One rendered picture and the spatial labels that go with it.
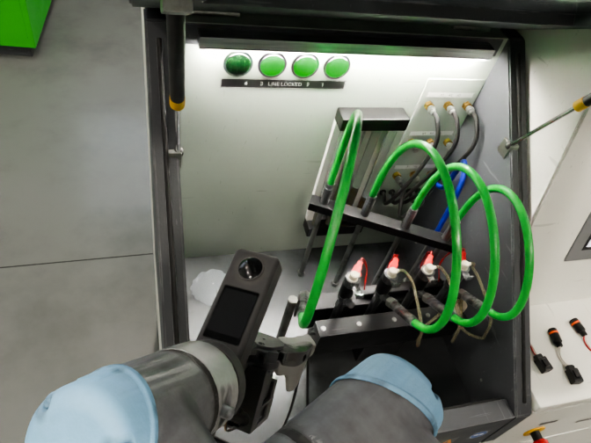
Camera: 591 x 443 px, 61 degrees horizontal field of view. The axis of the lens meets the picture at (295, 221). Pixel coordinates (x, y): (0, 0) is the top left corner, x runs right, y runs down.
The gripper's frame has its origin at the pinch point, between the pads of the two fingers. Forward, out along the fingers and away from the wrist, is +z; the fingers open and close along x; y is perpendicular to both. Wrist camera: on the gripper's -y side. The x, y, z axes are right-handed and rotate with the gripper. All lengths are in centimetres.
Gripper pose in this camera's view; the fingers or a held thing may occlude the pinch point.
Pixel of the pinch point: (280, 328)
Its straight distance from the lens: 62.0
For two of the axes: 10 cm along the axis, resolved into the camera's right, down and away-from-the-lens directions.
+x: 9.2, 2.5, -2.9
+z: 2.8, 0.7, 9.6
